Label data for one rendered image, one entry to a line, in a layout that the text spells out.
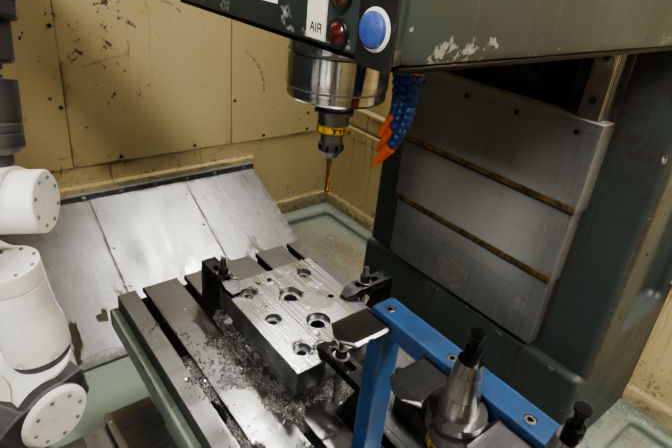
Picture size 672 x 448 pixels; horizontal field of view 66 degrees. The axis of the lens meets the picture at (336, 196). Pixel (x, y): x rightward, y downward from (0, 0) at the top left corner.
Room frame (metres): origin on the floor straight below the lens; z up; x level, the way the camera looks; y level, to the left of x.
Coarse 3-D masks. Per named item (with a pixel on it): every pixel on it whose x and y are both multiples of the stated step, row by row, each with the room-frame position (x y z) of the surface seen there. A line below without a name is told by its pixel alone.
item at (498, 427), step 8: (496, 424) 0.40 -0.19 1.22; (504, 424) 0.40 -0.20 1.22; (488, 432) 0.39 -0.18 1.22; (496, 432) 0.39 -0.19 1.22; (504, 432) 0.39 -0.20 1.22; (512, 432) 0.39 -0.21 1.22; (472, 440) 0.37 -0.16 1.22; (480, 440) 0.37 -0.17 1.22; (488, 440) 0.38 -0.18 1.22; (496, 440) 0.38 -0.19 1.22; (504, 440) 0.38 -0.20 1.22; (512, 440) 0.38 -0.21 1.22; (520, 440) 0.38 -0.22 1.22
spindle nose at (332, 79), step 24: (288, 48) 0.78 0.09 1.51; (312, 48) 0.73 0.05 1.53; (288, 72) 0.77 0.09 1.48; (312, 72) 0.73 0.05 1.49; (336, 72) 0.72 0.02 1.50; (360, 72) 0.73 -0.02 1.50; (312, 96) 0.73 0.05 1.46; (336, 96) 0.72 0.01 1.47; (360, 96) 0.73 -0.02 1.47; (384, 96) 0.78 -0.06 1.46
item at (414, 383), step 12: (420, 360) 0.48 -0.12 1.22; (396, 372) 0.46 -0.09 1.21; (408, 372) 0.46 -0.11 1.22; (420, 372) 0.46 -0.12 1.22; (432, 372) 0.46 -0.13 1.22; (444, 372) 0.47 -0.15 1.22; (396, 384) 0.44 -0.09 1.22; (408, 384) 0.44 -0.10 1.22; (420, 384) 0.44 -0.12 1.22; (432, 384) 0.44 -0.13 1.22; (444, 384) 0.45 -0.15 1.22; (396, 396) 0.43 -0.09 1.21; (408, 396) 0.42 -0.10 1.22; (420, 396) 0.43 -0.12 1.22
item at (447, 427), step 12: (432, 396) 0.42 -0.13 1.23; (432, 408) 0.40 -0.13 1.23; (480, 408) 0.41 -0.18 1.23; (432, 420) 0.40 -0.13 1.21; (444, 420) 0.39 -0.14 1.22; (480, 420) 0.39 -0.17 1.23; (444, 432) 0.38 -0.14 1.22; (456, 432) 0.38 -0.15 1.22; (468, 432) 0.38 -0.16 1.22; (480, 432) 0.38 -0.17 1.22; (444, 444) 0.38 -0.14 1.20; (456, 444) 0.38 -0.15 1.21
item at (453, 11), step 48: (192, 0) 0.72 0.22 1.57; (240, 0) 0.62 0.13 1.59; (288, 0) 0.54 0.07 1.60; (432, 0) 0.44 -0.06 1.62; (480, 0) 0.48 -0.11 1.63; (528, 0) 0.53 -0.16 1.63; (576, 0) 0.58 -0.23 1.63; (624, 0) 0.65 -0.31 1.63; (432, 48) 0.44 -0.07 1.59; (480, 48) 0.49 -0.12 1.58; (528, 48) 0.54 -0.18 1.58; (576, 48) 0.60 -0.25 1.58; (624, 48) 0.69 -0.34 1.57
